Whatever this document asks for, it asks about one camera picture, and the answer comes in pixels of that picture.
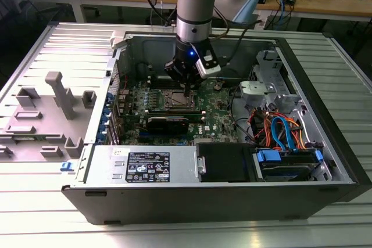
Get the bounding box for silver CPU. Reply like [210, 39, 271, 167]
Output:
[171, 94, 187, 106]

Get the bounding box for metal socket cover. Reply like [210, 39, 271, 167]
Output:
[166, 91, 198, 109]

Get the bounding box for CPU socket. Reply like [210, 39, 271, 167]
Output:
[162, 89, 200, 111]

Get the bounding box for black drive bay cover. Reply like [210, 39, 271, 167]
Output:
[196, 142, 258, 184]

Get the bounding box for green motherboard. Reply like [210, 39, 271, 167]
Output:
[116, 79, 242, 147]

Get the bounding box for black graphics card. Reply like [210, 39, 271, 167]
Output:
[145, 116, 190, 136]

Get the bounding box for silver metal drive cage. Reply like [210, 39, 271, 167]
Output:
[238, 49, 312, 109]

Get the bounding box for black rating label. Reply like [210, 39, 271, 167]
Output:
[125, 151, 171, 184]

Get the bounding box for silver power supply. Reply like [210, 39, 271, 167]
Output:
[84, 145, 201, 185]

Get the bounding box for black open PC case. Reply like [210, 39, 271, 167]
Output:
[60, 28, 372, 225]

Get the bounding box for hard disk blue carrier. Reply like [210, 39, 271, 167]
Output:
[255, 148, 325, 182]

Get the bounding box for grey parts rack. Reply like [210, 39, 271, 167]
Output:
[0, 70, 98, 161]

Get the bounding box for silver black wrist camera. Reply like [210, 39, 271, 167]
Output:
[190, 41, 222, 80]

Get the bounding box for red black twisted wire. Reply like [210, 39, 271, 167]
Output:
[117, 74, 129, 91]

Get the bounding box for black internal cable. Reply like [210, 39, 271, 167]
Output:
[229, 85, 251, 144]

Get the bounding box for blue flat wire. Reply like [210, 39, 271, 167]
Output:
[271, 116, 295, 152]

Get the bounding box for orange power wires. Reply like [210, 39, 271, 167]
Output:
[251, 108, 307, 152]

